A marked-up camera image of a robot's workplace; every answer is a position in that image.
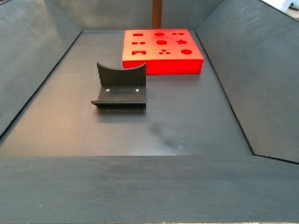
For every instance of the red shape sorting board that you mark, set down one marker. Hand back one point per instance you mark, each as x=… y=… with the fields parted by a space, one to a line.
x=167 y=50

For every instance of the black curved peg holder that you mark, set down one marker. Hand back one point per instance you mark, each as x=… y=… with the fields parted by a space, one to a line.
x=122 y=86

